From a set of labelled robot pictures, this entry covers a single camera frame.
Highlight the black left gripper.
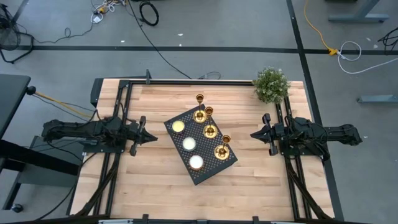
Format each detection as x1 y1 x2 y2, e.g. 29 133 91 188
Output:
129 116 159 156

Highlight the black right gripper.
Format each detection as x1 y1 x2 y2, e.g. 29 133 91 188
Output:
250 113 283 157

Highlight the yellow candle blue patterned tin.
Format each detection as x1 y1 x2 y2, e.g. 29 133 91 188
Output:
171 119 187 134

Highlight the white candle blue-white holder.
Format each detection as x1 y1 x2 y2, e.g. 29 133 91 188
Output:
182 136 198 152

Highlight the brass candlestick holder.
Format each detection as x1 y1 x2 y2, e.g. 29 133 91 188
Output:
192 93 208 124
213 134 232 161
203 106 219 140

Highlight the white candle orange patterned holder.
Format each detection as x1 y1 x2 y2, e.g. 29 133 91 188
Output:
188 154 206 172

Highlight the green potted plant black pot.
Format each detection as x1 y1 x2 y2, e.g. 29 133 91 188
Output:
252 66 292 105

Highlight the black perforated metal shelf riser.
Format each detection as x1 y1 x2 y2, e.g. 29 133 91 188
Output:
164 103 239 186

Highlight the grey desk foot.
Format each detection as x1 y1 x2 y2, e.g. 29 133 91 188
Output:
356 95 398 104
328 0 390 24

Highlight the black desk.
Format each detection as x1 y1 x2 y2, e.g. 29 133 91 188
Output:
0 73 81 212

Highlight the black floor fan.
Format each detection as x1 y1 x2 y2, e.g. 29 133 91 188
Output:
0 2 35 65

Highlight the black aluminium rig frame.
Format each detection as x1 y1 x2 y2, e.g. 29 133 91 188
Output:
67 78 345 224

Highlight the long black cable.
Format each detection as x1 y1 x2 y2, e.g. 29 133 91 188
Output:
126 0 193 80

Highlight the silver aluminium rail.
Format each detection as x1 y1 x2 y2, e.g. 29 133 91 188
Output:
98 219 134 224

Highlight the yellow extension cord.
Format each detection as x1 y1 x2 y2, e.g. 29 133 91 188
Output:
303 0 340 57

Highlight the black coiled cable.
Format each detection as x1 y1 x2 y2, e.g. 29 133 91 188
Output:
138 1 160 27

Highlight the yellow hanging cord black knob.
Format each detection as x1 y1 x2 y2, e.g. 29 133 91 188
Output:
25 86 96 119

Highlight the white cable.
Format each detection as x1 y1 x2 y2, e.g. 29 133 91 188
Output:
336 40 398 75

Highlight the power strip with cables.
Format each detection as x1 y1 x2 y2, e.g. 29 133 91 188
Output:
90 0 126 24

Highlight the black fan cable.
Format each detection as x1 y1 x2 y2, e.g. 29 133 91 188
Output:
30 22 94 45

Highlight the black cable bundle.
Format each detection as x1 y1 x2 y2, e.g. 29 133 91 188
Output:
377 26 398 51

